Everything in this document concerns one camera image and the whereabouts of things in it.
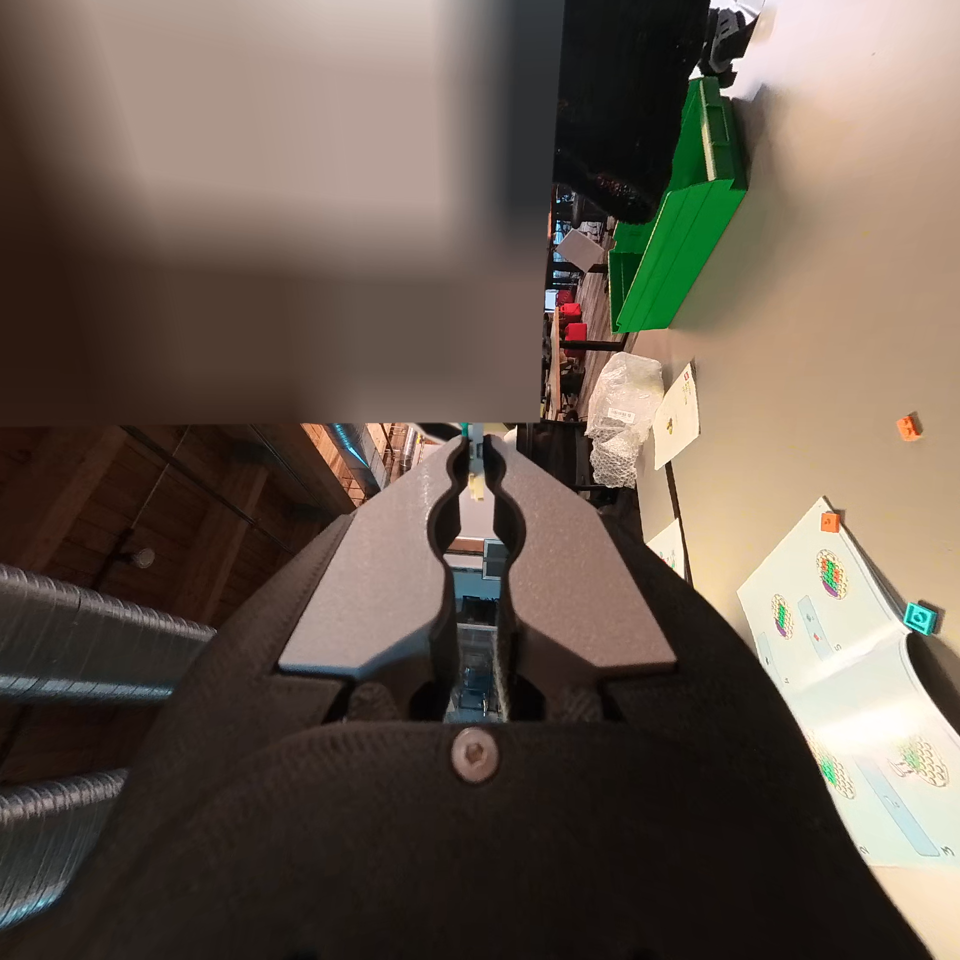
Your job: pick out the orange lego tile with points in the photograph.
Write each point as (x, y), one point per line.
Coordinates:
(829, 521)

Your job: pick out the green plastic bin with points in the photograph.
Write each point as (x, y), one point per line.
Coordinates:
(675, 225)

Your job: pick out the green lego plate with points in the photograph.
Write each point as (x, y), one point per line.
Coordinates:
(469, 430)

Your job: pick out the red stool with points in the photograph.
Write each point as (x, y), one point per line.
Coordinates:
(577, 334)
(572, 310)

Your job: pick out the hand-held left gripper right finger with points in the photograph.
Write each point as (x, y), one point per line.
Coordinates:
(592, 592)

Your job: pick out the orange lego plate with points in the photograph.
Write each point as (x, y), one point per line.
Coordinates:
(909, 426)

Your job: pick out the white half-round lego plate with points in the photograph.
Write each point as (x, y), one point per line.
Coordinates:
(475, 472)

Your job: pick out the closed instruction booklet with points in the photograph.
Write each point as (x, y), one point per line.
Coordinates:
(667, 547)

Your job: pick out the black cabinet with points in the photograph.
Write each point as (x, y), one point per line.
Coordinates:
(570, 457)

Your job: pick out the teal lego jumper plate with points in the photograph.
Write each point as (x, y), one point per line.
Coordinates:
(921, 617)

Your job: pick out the clear plastic bag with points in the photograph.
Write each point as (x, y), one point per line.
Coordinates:
(622, 412)

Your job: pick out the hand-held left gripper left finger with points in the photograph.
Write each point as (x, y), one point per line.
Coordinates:
(367, 592)

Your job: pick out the grey square board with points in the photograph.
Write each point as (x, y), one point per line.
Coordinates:
(579, 251)

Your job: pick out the ribbed metal duct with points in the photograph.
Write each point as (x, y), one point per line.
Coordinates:
(90, 645)

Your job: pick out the thin paper leaflet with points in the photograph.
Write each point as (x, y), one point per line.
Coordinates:
(677, 416)

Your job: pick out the open instruction booklet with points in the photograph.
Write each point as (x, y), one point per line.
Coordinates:
(847, 712)

